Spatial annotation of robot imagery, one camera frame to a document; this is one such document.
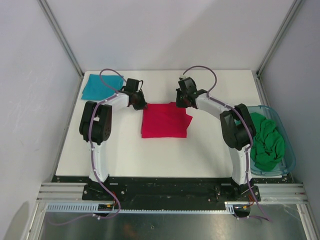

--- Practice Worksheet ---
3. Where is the teal t shirt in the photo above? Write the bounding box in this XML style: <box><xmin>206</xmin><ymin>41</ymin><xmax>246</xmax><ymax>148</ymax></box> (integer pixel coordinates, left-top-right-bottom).
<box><xmin>81</xmin><ymin>74</ymin><xmax>124</xmax><ymax>101</ymax></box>

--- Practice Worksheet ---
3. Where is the red t shirt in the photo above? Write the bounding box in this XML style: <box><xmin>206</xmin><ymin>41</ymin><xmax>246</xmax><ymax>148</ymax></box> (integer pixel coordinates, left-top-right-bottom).
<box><xmin>141</xmin><ymin>102</ymin><xmax>193</xmax><ymax>139</ymax></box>

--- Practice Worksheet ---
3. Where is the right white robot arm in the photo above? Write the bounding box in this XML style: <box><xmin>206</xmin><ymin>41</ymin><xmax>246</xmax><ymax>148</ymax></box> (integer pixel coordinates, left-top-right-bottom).
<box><xmin>176</xmin><ymin>77</ymin><xmax>256</xmax><ymax>201</ymax></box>

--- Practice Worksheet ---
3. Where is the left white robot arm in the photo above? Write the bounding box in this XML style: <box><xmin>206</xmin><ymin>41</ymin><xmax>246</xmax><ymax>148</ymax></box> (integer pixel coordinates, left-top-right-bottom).
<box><xmin>79</xmin><ymin>78</ymin><xmax>147</xmax><ymax>200</ymax></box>

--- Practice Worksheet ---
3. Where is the green t shirt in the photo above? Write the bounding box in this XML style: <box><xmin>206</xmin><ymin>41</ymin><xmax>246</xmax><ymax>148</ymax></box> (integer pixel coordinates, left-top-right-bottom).
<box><xmin>250</xmin><ymin>112</ymin><xmax>285</xmax><ymax>172</ymax></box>

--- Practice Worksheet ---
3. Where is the translucent blue plastic bin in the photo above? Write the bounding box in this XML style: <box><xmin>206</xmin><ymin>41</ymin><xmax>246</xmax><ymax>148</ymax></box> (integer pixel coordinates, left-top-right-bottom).
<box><xmin>248</xmin><ymin>105</ymin><xmax>296</xmax><ymax>177</ymax></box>

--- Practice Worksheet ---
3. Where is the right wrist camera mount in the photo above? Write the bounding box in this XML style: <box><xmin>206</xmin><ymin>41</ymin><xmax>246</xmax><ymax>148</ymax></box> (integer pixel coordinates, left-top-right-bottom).
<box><xmin>179</xmin><ymin>74</ymin><xmax>187</xmax><ymax>80</ymax></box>

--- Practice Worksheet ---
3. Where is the right aluminium frame post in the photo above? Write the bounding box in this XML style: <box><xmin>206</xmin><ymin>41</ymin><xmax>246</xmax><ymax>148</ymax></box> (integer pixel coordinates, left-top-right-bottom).
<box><xmin>257</xmin><ymin>0</ymin><xmax>305</xmax><ymax>76</ymax></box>

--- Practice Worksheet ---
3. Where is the aluminium frame post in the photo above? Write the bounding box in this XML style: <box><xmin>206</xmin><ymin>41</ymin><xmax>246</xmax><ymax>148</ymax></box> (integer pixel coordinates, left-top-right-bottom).
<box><xmin>257</xmin><ymin>0</ymin><xmax>305</xmax><ymax>76</ymax></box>
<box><xmin>37</xmin><ymin>0</ymin><xmax>84</xmax><ymax>77</ymax></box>

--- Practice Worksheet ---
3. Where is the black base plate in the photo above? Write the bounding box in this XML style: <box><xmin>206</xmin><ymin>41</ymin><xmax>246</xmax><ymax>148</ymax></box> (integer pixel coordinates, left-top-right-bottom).
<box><xmin>81</xmin><ymin>176</ymin><xmax>261</xmax><ymax>204</ymax></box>

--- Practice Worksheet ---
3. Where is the left aluminium frame post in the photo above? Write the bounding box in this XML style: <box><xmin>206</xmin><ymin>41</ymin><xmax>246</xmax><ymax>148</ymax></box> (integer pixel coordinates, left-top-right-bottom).
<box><xmin>37</xmin><ymin>0</ymin><xmax>84</xmax><ymax>77</ymax></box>

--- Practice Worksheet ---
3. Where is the white slotted cable duct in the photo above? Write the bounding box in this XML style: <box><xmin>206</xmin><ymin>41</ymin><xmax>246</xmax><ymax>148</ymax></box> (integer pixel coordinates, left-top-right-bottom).
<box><xmin>46</xmin><ymin>202</ymin><xmax>235</xmax><ymax>215</ymax></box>

